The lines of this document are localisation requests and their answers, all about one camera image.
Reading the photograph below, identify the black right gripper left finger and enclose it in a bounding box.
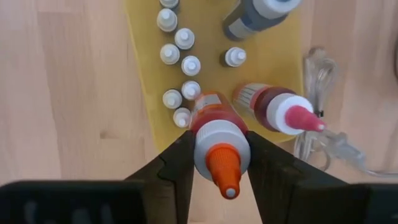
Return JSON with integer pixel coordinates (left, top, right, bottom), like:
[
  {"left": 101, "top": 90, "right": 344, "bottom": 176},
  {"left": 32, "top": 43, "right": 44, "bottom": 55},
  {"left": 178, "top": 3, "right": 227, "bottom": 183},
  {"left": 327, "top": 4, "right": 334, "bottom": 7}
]
[{"left": 124, "top": 129, "right": 197, "bottom": 224}]

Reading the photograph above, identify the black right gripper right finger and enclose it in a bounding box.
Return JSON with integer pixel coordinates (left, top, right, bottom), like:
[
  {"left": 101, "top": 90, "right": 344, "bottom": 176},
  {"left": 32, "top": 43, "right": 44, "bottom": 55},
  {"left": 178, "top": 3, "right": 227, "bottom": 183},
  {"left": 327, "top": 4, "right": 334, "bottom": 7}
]
[{"left": 245, "top": 130, "right": 351, "bottom": 224}]

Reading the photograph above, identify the large orange food coloring bottle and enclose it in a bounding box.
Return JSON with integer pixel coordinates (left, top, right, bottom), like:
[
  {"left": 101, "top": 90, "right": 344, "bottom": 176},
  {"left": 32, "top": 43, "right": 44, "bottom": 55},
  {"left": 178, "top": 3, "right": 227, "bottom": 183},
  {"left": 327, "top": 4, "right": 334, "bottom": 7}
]
[{"left": 188, "top": 91, "right": 252, "bottom": 200}]

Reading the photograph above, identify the large pink food coloring bottle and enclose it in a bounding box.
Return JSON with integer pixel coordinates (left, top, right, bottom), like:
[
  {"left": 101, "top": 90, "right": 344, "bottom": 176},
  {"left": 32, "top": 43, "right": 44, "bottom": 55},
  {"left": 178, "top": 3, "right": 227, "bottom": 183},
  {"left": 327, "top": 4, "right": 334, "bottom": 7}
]
[{"left": 232, "top": 82, "right": 327, "bottom": 136}]

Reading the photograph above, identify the small dropper bottle purple label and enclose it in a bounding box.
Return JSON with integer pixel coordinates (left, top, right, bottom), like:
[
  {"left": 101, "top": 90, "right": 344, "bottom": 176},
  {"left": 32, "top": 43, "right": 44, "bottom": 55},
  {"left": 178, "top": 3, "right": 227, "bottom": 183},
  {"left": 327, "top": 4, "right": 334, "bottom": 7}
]
[{"left": 181, "top": 55, "right": 201, "bottom": 77}]

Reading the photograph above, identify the small black dropper bottle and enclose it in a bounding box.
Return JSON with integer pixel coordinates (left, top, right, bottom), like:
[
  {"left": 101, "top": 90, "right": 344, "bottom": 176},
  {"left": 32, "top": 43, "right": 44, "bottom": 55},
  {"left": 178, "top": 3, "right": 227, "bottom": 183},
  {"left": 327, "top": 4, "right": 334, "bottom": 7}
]
[{"left": 220, "top": 46, "right": 248, "bottom": 68}]

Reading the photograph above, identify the small dropper bottle red label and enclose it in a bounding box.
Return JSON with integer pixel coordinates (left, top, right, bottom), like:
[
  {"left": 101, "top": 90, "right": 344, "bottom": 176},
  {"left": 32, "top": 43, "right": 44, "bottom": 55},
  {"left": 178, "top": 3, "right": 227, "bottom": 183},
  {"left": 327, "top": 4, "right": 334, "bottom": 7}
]
[{"left": 156, "top": 8, "right": 178, "bottom": 33}]

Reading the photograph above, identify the large blue food coloring bottle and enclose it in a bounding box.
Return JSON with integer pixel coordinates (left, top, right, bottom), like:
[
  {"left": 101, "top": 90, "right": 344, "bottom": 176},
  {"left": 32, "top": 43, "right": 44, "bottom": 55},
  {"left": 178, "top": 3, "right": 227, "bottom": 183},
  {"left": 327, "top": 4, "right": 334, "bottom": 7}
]
[{"left": 221, "top": 0, "right": 304, "bottom": 42}]

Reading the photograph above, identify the small dropper bottle blue label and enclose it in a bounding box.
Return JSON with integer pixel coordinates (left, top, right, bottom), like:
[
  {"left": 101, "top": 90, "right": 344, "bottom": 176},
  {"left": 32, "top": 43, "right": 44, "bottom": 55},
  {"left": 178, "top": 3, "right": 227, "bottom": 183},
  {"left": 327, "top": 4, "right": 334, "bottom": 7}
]
[{"left": 159, "top": 0, "right": 180, "bottom": 9}]

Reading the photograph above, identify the yellow mat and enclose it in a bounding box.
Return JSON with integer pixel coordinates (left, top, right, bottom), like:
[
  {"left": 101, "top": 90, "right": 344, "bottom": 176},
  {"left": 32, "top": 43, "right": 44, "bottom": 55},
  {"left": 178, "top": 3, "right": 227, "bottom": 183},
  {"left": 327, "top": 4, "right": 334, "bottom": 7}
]
[{"left": 124, "top": 0, "right": 305, "bottom": 153}]

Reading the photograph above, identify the clear lamp power cord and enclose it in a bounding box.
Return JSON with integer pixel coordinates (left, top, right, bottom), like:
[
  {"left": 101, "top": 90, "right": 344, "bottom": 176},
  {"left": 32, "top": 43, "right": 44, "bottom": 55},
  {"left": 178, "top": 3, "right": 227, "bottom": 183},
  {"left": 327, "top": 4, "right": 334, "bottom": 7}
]
[{"left": 294, "top": 46, "right": 398, "bottom": 180}]

